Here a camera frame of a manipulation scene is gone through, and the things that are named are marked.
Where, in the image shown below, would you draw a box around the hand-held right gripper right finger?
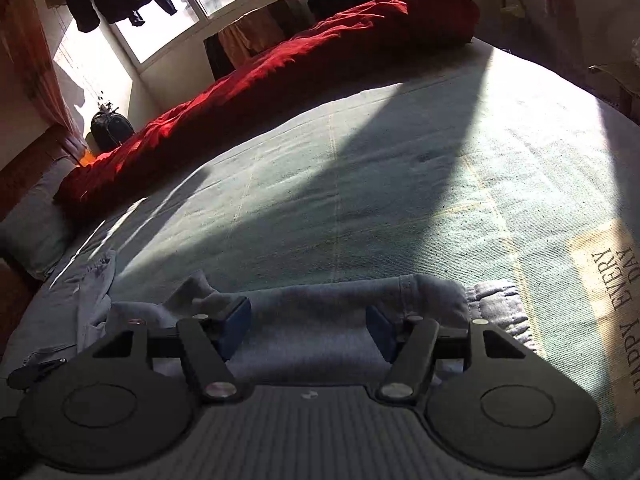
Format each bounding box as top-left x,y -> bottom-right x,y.
366,305 -> 528,404

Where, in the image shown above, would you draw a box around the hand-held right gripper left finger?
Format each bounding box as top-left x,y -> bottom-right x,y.
94,296 -> 252,404

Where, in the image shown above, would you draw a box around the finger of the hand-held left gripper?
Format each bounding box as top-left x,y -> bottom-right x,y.
7,357 -> 69,390

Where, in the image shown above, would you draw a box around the grey sweatpants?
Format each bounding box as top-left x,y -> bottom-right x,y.
20,250 -> 536,401

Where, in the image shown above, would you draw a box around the green plaid pillow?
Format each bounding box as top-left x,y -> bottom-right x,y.
0,157 -> 81,281

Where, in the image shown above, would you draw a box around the wooden headboard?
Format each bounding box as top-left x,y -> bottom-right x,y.
0,125 -> 83,356

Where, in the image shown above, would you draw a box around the black backpack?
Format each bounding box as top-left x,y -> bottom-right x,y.
90,104 -> 136,152

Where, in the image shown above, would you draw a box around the dark garment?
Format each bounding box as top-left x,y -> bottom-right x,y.
204,32 -> 236,81

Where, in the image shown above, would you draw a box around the red duvet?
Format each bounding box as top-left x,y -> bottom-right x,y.
54,0 -> 481,221

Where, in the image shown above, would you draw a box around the brown garment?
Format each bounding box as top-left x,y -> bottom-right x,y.
267,0 -> 311,36

